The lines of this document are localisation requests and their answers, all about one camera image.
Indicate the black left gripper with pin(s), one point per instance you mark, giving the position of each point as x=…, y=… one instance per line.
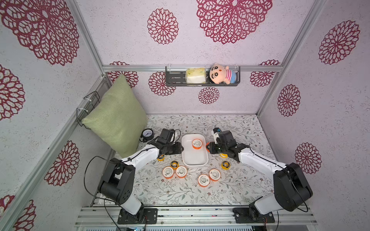
x=177, y=149

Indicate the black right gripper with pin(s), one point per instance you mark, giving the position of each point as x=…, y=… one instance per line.
x=214, y=148

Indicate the yellow black tape roll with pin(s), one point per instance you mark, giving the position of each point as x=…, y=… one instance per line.
x=225, y=165
x=174, y=165
x=161, y=158

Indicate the white plastic storage box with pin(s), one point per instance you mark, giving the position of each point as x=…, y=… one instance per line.
x=192, y=157

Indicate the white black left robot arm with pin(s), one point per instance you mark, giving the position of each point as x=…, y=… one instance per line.
x=117, y=182

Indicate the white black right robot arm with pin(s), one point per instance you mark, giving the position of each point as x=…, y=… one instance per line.
x=291, y=188

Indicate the orange white tape roll bottom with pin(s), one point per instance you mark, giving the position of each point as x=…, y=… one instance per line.
x=203, y=180

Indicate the black pressure gauge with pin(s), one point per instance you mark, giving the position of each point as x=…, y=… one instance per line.
x=147, y=135

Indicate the green square pillow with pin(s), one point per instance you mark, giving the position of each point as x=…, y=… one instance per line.
x=119, y=118

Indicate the plush doll striped shirt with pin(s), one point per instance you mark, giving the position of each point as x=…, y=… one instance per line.
x=222, y=74

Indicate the yellow green sponge pack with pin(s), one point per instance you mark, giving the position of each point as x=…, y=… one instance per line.
x=196, y=76

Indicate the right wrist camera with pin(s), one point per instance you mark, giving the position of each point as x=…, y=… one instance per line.
x=216, y=132

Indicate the black wall shelf basket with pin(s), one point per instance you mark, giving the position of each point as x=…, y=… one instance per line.
x=175, y=77

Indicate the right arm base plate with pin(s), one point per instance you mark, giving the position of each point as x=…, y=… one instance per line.
x=251, y=215

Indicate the black wire wall rack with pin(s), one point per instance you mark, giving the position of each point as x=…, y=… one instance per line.
x=90, y=102

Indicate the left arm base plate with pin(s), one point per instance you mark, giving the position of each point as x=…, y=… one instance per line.
x=144, y=216

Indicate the aluminium front rail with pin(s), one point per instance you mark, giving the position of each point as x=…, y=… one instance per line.
x=176, y=216

